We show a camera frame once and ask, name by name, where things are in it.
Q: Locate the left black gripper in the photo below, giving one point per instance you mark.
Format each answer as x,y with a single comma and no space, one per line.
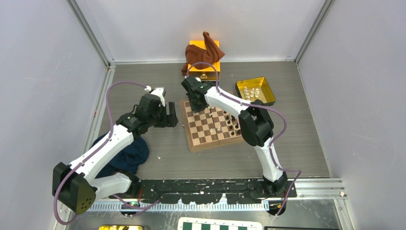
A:
169,120

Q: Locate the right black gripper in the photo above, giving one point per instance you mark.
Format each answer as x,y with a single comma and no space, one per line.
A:
195,109

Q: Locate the wooden chess board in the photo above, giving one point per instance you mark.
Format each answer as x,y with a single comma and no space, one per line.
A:
198,125

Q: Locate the yellow metal tray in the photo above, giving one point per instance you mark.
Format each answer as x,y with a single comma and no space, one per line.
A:
255,89

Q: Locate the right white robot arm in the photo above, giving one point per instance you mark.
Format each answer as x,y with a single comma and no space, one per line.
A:
255,123

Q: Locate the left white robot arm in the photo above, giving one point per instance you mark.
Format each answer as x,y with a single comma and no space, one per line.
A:
76,184

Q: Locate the green white chess mat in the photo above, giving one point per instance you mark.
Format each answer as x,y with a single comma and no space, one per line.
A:
187,223

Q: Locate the yellow drawer box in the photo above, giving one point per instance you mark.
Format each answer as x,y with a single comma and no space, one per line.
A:
208,73

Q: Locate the brown cloth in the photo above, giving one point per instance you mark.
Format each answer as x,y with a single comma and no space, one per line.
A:
210,54

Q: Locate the dark blue cloth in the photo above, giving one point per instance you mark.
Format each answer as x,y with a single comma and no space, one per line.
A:
128,159

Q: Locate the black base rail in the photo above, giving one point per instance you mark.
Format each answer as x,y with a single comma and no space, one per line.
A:
204,191

